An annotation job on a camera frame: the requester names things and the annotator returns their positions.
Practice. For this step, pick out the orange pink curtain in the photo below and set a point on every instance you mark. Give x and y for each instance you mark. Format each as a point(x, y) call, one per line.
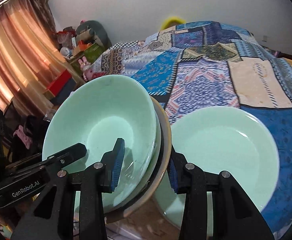
point(29, 59)

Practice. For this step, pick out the pink bunny toy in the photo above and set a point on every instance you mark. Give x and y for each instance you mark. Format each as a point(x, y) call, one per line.
point(86, 69)

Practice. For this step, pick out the grey plush toy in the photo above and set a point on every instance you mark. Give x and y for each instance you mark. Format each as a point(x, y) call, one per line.
point(93, 31)

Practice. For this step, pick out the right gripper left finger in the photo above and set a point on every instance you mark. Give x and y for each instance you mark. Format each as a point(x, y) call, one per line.
point(51, 214)

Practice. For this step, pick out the patchwork patterned blanket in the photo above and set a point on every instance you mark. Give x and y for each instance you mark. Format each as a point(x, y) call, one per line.
point(202, 64)

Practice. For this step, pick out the light green plate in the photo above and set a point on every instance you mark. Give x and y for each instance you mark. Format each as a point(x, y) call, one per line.
point(229, 139)

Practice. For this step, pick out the pink bowl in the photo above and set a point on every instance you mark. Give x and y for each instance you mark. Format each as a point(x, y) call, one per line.
point(163, 159)

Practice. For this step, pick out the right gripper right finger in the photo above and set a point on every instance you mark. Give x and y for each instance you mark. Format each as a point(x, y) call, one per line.
point(235, 216)

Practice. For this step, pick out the white bowl with spots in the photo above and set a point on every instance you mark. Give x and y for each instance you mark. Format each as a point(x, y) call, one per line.
point(146, 177)

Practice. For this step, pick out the yellow foam tube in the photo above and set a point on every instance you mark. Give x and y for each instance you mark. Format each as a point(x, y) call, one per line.
point(171, 21)

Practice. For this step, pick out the green gift bag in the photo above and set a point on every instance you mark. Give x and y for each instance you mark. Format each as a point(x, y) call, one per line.
point(91, 51)

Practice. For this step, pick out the red box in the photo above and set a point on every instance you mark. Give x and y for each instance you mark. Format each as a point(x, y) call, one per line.
point(57, 84)

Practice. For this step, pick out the light green bowl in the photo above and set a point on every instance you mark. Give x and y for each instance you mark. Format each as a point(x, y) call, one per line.
point(96, 115)

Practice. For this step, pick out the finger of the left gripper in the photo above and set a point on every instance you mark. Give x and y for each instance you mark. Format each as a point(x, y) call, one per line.
point(64, 158)

